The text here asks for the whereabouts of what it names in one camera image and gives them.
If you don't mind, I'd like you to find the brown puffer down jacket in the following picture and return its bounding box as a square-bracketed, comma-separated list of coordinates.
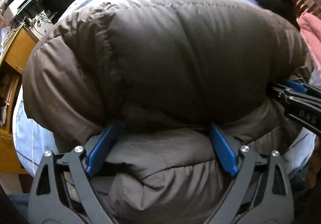
[22, 0, 313, 223]

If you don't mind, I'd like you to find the wooden bedside desk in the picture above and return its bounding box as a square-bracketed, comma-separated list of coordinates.
[1, 22, 38, 175]

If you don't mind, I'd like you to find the white floral storage box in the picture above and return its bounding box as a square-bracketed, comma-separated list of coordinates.
[28, 11, 54, 40]

